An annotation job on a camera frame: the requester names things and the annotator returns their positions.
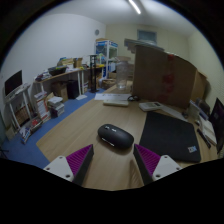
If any black computer mouse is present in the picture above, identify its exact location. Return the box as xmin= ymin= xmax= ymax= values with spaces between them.
xmin=97 ymin=123 xmax=135 ymax=150

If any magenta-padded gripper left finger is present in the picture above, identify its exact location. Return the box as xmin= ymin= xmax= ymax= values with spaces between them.
xmin=43 ymin=143 xmax=95 ymax=187

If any black mouse pad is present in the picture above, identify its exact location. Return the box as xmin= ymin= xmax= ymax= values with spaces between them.
xmin=138 ymin=111 xmax=202 ymax=163

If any white metal rack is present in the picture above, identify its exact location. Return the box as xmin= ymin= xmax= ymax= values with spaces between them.
xmin=3 ymin=83 xmax=33 ymax=131

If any black monitor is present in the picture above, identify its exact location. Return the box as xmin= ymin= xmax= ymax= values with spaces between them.
xmin=4 ymin=69 xmax=24 ymax=97

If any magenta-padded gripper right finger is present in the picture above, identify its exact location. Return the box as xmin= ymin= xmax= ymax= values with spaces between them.
xmin=133 ymin=143 xmax=183 ymax=186

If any short stack of books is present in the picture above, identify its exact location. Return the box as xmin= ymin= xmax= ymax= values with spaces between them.
xmin=46 ymin=96 xmax=65 ymax=118

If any paper stack on box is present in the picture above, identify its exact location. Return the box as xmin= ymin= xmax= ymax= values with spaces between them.
xmin=124 ymin=38 xmax=164 ymax=54

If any clear plastic jar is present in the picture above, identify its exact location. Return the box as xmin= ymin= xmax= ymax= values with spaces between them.
xmin=115 ymin=60 xmax=130 ymax=91

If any frosted window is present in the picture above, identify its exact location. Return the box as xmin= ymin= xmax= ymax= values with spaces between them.
xmin=137 ymin=29 xmax=158 ymax=44

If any white notebook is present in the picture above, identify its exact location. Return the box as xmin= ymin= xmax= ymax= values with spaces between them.
xmin=199 ymin=113 xmax=218 ymax=146

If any small cardboard box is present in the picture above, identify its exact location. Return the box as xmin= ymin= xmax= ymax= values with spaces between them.
xmin=73 ymin=57 xmax=84 ymax=69

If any large brown cardboard box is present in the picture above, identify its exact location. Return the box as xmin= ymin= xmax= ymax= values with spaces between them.
xmin=132 ymin=44 xmax=198 ymax=109

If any black basket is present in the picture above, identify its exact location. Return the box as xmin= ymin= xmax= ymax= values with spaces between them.
xmin=48 ymin=65 xmax=68 ymax=77

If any long wooden wall desk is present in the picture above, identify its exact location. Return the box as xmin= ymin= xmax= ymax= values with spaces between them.
xmin=33 ymin=65 xmax=106 ymax=101

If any black pen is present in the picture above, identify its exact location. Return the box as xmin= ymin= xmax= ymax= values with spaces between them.
xmin=196 ymin=128 xmax=212 ymax=149

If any open cardboard box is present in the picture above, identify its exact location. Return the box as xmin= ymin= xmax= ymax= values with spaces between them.
xmin=191 ymin=70 xmax=208 ymax=103

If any white paper sheet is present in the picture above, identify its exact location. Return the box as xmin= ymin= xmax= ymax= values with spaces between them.
xmin=94 ymin=92 xmax=132 ymax=102

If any black tall stand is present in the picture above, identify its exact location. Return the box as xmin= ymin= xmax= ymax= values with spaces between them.
xmin=88 ymin=54 xmax=100 ymax=93

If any black computer tower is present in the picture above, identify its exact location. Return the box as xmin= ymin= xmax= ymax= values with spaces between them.
xmin=66 ymin=79 xmax=80 ymax=100

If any white and blue shelf unit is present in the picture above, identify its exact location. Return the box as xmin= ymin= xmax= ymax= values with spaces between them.
xmin=94 ymin=39 xmax=119 ymax=79

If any ceiling tube light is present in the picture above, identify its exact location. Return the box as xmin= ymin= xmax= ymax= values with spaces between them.
xmin=128 ymin=0 xmax=142 ymax=15

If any brown cardboard box under desk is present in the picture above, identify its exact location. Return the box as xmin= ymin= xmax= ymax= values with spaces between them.
xmin=50 ymin=80 xmax=69 ymax=102

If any white calculator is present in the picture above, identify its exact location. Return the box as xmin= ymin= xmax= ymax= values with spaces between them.
xmin=138 ymin=101 xmax=163 ymax=112

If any tall stack of books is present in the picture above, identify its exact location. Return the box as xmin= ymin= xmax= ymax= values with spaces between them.
xmin=33 ymin=91 xmax=51 ymax=123

